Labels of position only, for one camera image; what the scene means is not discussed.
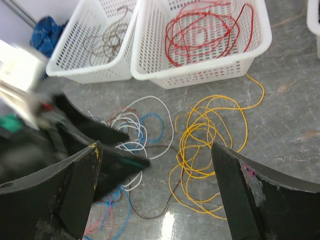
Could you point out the middle white plastic basket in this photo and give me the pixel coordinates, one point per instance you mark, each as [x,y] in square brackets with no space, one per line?
[179,43]

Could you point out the left white plastic basket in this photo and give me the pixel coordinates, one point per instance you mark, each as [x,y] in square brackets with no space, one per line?
[96,44]

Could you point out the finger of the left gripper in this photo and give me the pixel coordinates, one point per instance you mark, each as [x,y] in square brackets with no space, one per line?
[116,166]

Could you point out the green cloth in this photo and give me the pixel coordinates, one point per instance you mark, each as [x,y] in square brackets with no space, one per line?
[10,123]

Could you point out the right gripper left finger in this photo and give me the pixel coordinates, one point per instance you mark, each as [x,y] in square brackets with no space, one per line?
[53,203]

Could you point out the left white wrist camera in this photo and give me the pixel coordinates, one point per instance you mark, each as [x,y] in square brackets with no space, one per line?
[21,69]

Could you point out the right white plastic basket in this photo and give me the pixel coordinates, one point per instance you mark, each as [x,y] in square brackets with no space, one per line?
[313,21]

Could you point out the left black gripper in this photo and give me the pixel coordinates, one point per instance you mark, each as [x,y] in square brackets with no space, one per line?
[29,150]

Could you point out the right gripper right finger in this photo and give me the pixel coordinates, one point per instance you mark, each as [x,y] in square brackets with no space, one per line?
[262,203]

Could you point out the white plastic basket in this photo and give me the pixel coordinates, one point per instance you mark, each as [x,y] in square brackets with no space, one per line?
[96,44]
[179,43]
[313,21]

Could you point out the blue plaid cloth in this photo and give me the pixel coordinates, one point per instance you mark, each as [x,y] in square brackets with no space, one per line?
[46,35]

